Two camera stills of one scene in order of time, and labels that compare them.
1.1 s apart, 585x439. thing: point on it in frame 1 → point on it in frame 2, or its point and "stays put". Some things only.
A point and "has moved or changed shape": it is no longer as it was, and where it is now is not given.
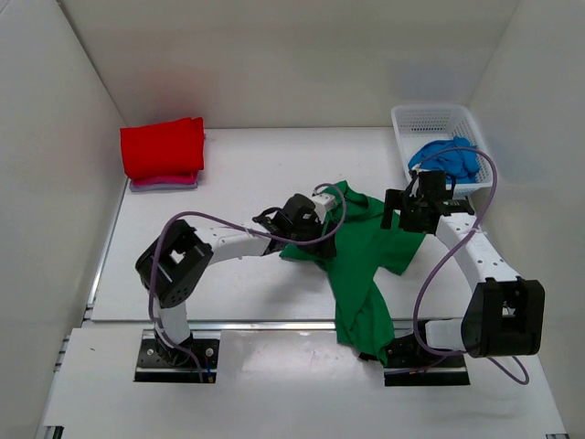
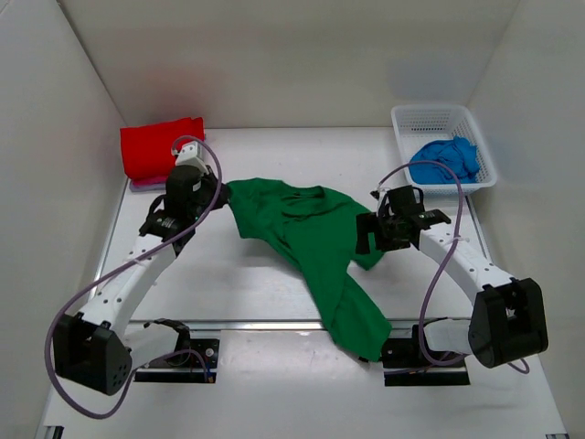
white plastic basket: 418,124 stays put
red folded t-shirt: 171,149 stays put
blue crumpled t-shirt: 455,155 stays put
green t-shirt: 360,240 has moved or changed shape
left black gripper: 326,248 → 224,195
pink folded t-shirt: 191,178 stays put
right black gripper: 398,200 → 369,223
